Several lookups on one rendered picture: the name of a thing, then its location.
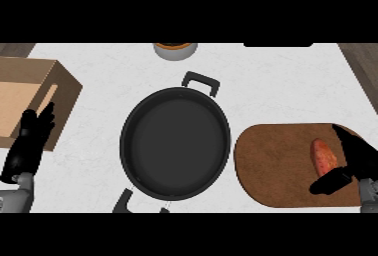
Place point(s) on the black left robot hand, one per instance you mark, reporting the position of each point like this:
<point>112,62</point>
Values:
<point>26,146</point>

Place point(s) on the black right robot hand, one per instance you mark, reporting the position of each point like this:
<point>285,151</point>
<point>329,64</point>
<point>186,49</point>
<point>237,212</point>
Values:
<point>355,155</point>

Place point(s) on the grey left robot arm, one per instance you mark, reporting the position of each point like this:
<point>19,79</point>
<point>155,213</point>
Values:
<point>16,196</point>

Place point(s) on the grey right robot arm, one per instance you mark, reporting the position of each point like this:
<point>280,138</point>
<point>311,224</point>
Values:
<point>367,195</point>

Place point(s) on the brown wooden cutting board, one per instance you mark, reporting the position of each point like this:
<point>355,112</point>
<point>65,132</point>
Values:
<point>280,166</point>

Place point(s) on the brown wooden box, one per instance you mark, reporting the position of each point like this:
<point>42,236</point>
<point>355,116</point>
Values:
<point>29,100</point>

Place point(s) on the dark wooden cabinet edge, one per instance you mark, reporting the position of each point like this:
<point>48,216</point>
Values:
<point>361,66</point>

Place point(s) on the dark wooden corner piece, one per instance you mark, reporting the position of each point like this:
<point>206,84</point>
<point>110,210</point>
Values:
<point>14,49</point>

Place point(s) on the grey cup with orange rim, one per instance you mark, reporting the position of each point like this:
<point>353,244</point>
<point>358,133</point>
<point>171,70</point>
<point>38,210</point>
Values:
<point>174,50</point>

